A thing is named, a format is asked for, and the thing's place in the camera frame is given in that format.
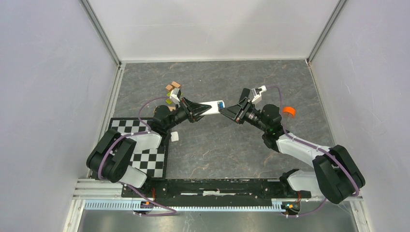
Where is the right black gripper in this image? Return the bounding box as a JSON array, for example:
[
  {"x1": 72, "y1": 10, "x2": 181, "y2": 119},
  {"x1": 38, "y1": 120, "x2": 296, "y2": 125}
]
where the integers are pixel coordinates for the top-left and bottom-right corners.
[{"x1": 219, "y1": 97, "x2": 269, "y2": 132}]

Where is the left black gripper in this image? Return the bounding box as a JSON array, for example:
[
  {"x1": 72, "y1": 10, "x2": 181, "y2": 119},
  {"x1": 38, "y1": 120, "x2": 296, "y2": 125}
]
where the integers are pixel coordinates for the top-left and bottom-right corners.
[{"x1": 165, "y1": 97, "x2": 212, "y2": 131}]

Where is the white remote control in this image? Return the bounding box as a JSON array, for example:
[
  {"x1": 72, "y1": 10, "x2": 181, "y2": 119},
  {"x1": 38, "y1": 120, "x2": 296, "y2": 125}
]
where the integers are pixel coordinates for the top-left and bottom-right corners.
[{"x1": 201, "y1": 100, "x2": 225, "y2": 116}]

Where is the white battery cover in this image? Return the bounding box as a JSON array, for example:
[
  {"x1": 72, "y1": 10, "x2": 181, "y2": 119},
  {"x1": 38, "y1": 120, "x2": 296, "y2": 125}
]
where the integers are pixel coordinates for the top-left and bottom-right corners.
[{"x1": 170, "y1": 131, "x2": 179, "y2": 142}]

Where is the black remote control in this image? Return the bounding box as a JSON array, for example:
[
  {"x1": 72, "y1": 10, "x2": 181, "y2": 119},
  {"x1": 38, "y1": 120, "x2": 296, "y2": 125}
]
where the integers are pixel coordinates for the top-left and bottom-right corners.
[{"x1": 239, "y1": 88, "x2": 250, "y2": 102}]

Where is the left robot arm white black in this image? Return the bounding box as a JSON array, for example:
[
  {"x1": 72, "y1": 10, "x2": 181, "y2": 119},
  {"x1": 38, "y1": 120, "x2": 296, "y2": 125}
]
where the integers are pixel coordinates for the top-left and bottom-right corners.
[{"x1": 86, "y1": 98, "x2": 224, "y2": 197}]

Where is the green yellow block stack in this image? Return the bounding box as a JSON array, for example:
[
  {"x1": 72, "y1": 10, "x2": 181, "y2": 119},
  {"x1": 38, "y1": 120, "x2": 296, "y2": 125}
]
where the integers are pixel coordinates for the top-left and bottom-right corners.
[{"x1": 165, "y1": 92, "x2": 173, "y2": 104}]

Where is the tan wooden block pair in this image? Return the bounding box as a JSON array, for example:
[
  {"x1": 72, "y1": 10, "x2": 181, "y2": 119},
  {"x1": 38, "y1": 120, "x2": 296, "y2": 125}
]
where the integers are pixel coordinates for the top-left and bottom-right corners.
[{"x1": 165, "y1": 81, "x2": 181, "y2": 91}]

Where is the orange tape roll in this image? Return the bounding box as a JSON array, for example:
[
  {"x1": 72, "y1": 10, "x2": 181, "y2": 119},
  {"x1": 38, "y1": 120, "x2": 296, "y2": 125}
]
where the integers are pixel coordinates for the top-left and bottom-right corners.
[{"x1": 282, "y1": 106, "x2": 296, "y2": 118}]

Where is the black white checkerboard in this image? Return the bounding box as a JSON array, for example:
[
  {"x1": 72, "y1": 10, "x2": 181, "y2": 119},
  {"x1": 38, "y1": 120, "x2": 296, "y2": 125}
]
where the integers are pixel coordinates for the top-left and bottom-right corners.
[{"x1": 91, "y1": 117, "x2": 172, "y2": 179}]

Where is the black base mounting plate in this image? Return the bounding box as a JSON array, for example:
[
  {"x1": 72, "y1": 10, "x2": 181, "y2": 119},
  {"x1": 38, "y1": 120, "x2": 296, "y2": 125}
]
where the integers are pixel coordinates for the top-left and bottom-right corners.
[{"x1": 139, "y1": 178, "x2": 312, "y2": 207}]

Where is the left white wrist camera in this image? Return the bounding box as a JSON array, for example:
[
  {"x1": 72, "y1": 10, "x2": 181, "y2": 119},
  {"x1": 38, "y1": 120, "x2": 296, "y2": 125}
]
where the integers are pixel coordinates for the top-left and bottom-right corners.
[{"x1": 169, "y1": 88, "x2": 182, "y2": 104}]

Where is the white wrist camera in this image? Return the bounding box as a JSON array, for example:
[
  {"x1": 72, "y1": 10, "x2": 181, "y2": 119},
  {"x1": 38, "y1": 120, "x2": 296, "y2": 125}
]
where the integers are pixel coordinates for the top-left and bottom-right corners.
[
  {"x1": 169, "y1": 88, "x2": 182, "y2": 104},
  {"x1": 250, "y1": 85, "x2": 267, "y2": 104}
]

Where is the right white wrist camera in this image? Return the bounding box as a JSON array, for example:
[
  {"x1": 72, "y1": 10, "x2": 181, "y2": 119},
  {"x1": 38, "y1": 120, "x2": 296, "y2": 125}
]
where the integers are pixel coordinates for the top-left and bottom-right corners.
[{"x1": 250, "y1": 85, "x2": 267, "y2": 104}]

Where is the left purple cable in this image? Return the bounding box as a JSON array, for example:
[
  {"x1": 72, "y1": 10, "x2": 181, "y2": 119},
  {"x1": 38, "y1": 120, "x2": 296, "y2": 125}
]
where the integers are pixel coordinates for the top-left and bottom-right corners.
[{"x1": 97, "y1": 96, "x2": 170, "y2": 181}]

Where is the aluminium slotted cable duct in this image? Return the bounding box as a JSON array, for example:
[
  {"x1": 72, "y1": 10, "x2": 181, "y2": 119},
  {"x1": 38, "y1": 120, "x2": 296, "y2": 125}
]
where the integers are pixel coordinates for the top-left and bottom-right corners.
[{"x1": 84, "y1": 200, "x2": 289, "y2": 212}]

